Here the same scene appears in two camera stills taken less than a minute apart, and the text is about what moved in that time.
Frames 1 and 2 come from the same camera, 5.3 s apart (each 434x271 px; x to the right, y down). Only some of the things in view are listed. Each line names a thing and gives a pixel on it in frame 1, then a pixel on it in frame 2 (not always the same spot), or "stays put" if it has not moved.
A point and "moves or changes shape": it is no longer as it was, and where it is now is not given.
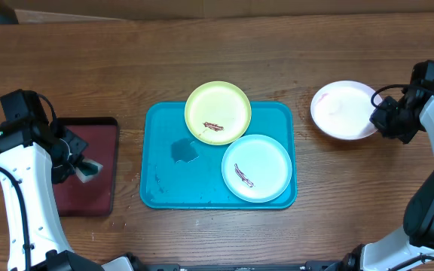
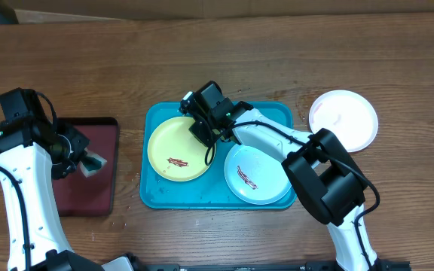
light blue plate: x=257 y=168 stays put
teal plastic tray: x=181 y=171 stays put
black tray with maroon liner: x=95 y=196 stays put
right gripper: x=379 y=121 → x=202 y=130
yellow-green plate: x=218 y=113 moves or changes shape
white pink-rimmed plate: x=342 y=110 moves or changes shape
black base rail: x=310 y=266 stays put
